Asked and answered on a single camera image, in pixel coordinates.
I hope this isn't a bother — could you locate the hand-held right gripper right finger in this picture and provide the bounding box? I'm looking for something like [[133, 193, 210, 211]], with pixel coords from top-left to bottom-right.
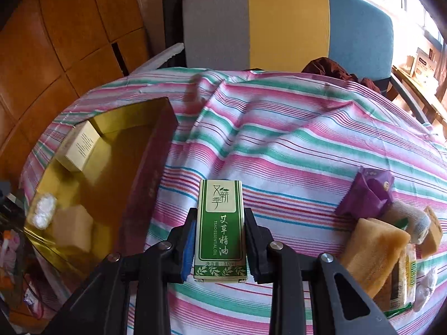
[[243, 207, 399, 335]]

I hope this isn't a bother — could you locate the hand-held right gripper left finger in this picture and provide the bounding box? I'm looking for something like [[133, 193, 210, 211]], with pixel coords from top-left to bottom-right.
[[45, 207, 198, 335]]

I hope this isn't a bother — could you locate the green essential oil box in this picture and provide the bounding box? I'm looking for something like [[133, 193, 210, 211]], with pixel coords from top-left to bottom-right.
[[193, 179, 249, 283]]

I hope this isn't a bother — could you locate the brown gift box gold interior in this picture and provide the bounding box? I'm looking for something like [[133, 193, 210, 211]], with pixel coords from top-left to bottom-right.
[[23, 97, 179, 276]]

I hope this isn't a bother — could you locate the cream sock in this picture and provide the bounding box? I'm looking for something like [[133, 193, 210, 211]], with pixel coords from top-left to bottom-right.
[[379, 200, 432, 245]]

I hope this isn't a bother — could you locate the pink green striped cloth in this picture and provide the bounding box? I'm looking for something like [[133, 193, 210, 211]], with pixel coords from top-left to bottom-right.
[[19, 68, 447, 335]]

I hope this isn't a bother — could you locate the pale yellow sponge block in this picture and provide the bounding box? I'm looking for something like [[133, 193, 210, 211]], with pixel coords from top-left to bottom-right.
[[52, 204, 94, 253]]

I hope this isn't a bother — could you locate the yellow fluffy towel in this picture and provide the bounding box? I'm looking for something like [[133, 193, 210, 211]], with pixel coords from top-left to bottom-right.
[[340, 218, 411, 299]]

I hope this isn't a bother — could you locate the purple snack packet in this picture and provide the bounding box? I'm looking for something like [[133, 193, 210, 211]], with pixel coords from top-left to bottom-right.
[[335, 166, 395, 221]]

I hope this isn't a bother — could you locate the white cotton pads packet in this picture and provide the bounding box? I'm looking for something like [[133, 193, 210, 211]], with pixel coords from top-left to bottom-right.
[[30, 193, 57, 230]]

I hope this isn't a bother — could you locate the small cream carton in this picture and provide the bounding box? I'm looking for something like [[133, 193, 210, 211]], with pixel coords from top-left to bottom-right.
[[56, 121, 102, 172]]

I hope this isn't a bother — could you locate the green white snack packet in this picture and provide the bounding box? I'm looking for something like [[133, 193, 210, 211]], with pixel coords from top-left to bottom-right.
[[382, 244, 418, 318]]

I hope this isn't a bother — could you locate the pile of colourful plastic bags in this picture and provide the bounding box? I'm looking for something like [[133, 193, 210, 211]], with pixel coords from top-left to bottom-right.
[[0, 181, 46, 322]]

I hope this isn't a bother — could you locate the white plastic wrapped item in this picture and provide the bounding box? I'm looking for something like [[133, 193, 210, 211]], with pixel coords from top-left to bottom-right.
[[412, 267, 438, 313]]

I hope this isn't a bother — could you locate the yellow sponge with brown edge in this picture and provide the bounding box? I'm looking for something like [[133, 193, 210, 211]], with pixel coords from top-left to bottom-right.
[[419, 206, 444, 259]]

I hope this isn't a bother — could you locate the dark red cloth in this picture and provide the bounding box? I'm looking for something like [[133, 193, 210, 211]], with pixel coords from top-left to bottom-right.
[[302, 58, 383, 93]]

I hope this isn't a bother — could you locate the wooden side desk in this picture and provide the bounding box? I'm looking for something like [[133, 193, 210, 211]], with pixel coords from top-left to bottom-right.
[[391, 64, 447, 126]]

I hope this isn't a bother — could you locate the grey yellow blue chair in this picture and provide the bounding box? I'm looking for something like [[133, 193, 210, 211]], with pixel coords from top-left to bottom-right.
[[182, 0, 430, 123]]

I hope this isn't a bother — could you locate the wooden cabinet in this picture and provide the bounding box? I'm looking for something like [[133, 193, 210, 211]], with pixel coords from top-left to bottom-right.
[[0, 0, 151, 182]]

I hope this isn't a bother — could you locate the printed cardboard box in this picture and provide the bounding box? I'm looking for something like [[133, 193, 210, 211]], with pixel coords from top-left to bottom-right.
[[410, 47, 441, 81]]

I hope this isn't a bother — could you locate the window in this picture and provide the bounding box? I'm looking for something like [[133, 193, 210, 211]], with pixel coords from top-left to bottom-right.
[[349, 0, 447, 53]]

